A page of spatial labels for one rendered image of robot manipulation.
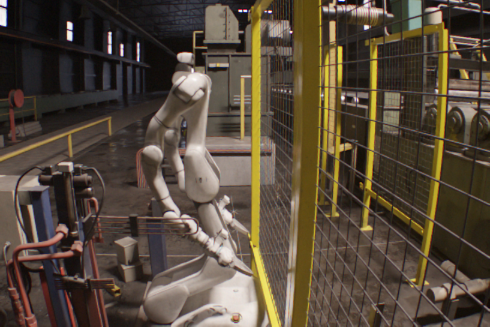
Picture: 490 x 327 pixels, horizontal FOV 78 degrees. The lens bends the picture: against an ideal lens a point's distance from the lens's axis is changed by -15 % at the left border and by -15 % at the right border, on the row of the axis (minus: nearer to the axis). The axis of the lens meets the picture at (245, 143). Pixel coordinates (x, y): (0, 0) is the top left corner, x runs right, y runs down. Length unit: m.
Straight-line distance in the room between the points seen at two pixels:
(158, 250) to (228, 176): 2.60
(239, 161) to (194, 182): 3.33
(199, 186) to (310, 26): 0.94
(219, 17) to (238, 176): 2.47
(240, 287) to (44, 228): 1.09
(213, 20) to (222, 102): 1.29
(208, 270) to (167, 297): 0.27
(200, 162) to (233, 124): 4.00
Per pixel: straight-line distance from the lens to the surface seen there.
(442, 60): 2.45
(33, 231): 2.00
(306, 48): 0.90
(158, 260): 2.58
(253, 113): 2.07
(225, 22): 5.64
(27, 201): 1.84
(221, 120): 5.53
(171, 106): 1.38
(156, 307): 1.91
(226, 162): 4.89
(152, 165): 1.42
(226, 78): 5.55
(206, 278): 1.77
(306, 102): 0.90
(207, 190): 1.60
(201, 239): 1.52
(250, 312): 1.78
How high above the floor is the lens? 1.42
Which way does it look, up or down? 10 degrees down
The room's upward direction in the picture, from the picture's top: straight up
